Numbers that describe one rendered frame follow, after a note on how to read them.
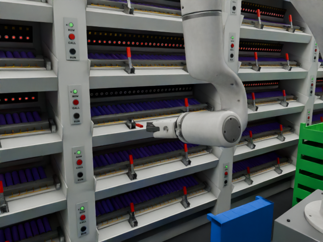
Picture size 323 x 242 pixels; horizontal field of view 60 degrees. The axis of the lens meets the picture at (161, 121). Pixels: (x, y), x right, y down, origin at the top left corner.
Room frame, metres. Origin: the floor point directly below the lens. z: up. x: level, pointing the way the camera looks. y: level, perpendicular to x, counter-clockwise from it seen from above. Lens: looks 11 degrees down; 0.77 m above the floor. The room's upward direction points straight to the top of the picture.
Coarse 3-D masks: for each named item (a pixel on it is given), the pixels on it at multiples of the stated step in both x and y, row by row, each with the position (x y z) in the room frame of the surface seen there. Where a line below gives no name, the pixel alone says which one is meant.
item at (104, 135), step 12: (120, 96) 1.14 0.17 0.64; (132, 96) 1.17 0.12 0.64; (144, 96) 1.21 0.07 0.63; (156, 96) 1.24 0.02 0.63; (204, 96) 1.33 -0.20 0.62; (216, 108) 1.26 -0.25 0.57; (156, 120) 1.09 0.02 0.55; (96, 132) 0.93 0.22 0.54; (108, 132) 0.94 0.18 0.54; (120, 132) 0.96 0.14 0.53; (132, 132) 0.99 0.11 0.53; (144, 132) 1.02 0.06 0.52; (96, 144) 0.92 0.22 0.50; (108, 144) 0.95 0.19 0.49
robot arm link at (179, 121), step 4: (188, 112) 0.73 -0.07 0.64; (180, 116) 0.73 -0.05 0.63; (184, 116) 0.71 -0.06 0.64; (180, 120) 0.71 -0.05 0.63; (180, 124) 0.71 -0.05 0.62; (180, 128) 0.71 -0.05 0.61; (176, 132) 0.70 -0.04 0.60; (180, 132) 0.70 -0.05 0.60; (180, 136) 0.71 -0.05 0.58; (184, 140) 0.70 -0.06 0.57
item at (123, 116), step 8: (200, 104) 1.27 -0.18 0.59; (128, 112) 1.06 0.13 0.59; (136, 112) 1.07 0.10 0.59; (144, 112) 1.08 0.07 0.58; (152, 112) 1.11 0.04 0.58; (160, 112) 1.13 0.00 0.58; (168, 112) 1.16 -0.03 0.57; (176, 112) 1.17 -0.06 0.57; (96, 120) 0.97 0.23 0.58; (104, 120) 0.99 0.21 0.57; (112, 120) 1.01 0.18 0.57; (120, 120) 1.03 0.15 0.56
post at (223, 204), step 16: (224, 0) 1.25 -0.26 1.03; (240, 0) 1.29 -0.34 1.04; (224, 32) 1.24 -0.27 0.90; (224, 48) 1.24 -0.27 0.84; (208, 96) 1.31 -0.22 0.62; (224, 160) 1.26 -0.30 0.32; (208, 176) 1.30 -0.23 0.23; (224, 192) 1.27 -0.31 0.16; (208, 208) 1.29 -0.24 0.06; (224, 208) 1.27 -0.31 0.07
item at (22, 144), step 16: (0, 96) 0.90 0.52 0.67; (16, 96) 0.92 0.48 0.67; (32, 96) 0.95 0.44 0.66; (0, 112) 0.89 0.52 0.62; (16, 112) 0.91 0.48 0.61; (32, 112) 0.94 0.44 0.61; (48, 112) 0.97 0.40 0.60; (0, 128) 0.81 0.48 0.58; (16, 128) 0.83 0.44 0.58; (32, 128) 0.86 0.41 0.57; (48, 128) 0.89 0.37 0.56; (0, 144) 0.77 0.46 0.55; (16, 144) 0.79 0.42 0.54; (32, 144) 0.80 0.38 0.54; (48, 144) 0.82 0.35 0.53; (0, 160) 0.76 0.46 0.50
